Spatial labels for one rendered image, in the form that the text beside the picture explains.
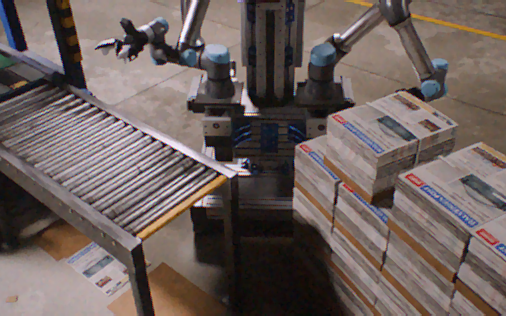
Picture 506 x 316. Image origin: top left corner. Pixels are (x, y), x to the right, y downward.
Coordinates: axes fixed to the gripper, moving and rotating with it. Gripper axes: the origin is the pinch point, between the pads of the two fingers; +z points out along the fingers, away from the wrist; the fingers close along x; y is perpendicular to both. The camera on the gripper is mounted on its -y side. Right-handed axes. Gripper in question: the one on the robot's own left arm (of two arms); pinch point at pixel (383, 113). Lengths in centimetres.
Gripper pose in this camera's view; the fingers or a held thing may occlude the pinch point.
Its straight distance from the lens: 238.6
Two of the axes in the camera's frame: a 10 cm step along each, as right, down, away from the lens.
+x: 4.9, 5.1, -7.0
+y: -0.2, -8.0, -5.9
